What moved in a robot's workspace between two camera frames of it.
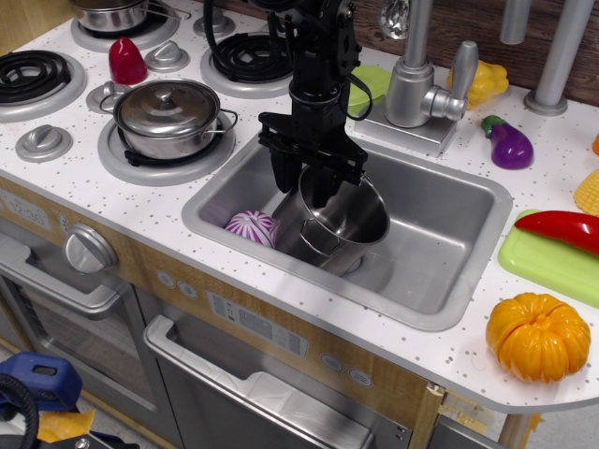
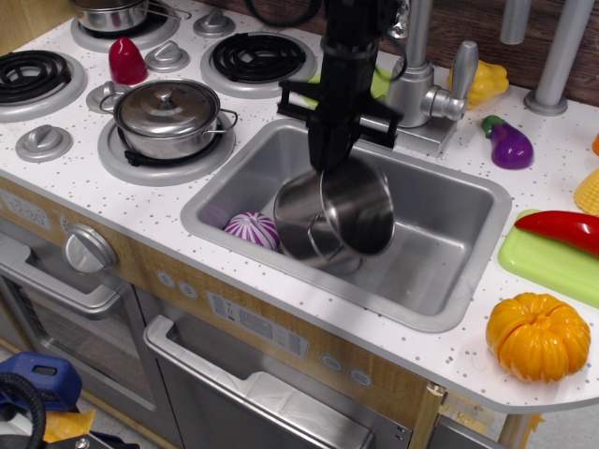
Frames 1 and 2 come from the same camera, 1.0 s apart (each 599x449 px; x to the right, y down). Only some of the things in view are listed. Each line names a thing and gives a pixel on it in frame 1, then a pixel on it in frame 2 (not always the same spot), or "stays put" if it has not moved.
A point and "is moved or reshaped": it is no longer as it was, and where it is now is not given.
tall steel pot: [330, 218] is moved or reshaped
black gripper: [312, 135] → [339, 109]
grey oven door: [47, 305] stays put
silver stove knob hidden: [101, 99] stays put
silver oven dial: [88, 251] stays put
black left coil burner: [30, 75] stays put
